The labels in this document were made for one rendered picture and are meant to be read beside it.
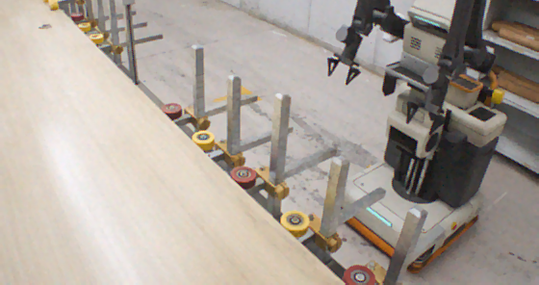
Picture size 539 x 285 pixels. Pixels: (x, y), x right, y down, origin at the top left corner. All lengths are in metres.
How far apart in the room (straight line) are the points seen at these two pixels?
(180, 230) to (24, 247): 0.42
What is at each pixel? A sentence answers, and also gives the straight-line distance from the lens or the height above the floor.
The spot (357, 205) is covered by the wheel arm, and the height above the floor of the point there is 0.82.
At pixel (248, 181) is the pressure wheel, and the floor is 0.91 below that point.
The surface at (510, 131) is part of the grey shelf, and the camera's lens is 3.71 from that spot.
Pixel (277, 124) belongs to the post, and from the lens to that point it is 1.25.
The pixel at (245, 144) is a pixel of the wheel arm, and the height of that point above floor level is 0.81.
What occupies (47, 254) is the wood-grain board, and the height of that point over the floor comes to 0.90.
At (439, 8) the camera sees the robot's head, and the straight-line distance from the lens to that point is 1.75.
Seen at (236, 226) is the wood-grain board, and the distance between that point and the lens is 1.18.
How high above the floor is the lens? 1.74
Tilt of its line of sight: 33 degrees down
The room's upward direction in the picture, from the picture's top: 3 degrees clockwise
